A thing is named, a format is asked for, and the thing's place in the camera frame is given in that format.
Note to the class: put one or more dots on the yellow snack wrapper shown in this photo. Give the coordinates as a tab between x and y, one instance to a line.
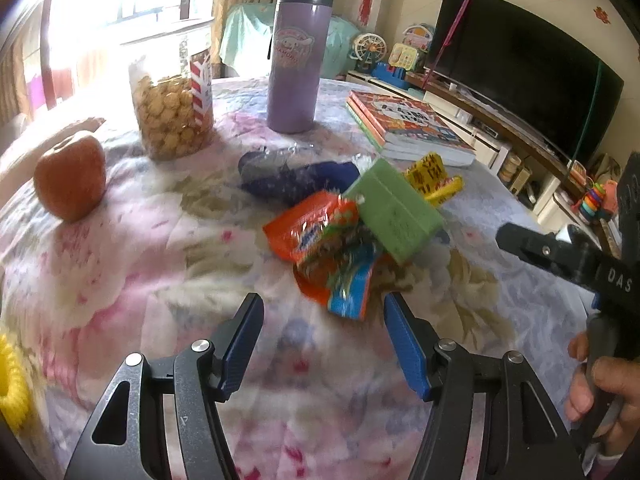
429	178

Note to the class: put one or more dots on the red apple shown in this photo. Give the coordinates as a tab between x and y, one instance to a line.
70	178

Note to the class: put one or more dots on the green box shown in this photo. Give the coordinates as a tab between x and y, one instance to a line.
398	216

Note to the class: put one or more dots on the rainbow stacking ring toy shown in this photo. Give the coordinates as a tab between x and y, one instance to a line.
588	208

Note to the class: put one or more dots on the clear jar of snacks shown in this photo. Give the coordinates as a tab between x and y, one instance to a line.
170	80

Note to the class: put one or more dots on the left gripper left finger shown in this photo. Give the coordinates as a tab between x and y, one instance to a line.
125	435

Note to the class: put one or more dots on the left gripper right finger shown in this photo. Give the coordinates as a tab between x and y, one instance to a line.
523	434

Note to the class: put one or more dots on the orange snack wrapper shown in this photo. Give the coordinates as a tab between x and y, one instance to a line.
332	252

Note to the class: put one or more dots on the purple thermos bottle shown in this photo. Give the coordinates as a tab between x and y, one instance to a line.
296	53

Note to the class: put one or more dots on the right hand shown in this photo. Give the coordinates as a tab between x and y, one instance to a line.
614	377

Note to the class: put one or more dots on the dark blue wrapper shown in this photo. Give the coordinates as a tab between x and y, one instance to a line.
273	175

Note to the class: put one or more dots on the teal covered armchair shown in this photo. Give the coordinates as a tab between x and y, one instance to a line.
247	35

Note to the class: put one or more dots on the stack of colourful books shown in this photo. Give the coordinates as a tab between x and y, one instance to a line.
406	129

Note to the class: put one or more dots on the black flat television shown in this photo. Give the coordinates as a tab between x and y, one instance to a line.
530	68

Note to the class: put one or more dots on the yellow toy telephone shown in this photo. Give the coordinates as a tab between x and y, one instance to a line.
404	56

